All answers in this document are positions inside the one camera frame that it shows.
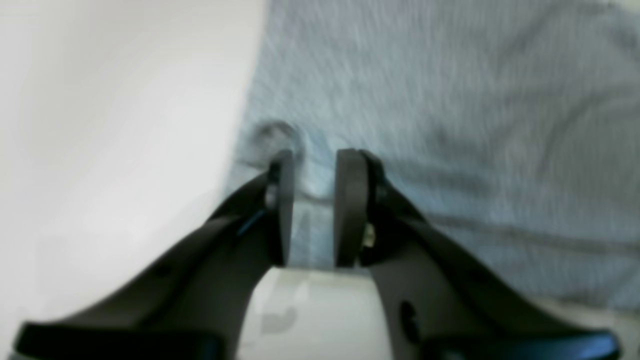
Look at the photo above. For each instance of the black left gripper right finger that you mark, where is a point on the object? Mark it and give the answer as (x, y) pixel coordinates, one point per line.
(439, 301)

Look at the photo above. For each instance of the grey T-shirt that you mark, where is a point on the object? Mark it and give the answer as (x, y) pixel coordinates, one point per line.
(511, 125)

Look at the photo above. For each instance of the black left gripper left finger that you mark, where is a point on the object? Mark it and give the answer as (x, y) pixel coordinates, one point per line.
(190, 303)

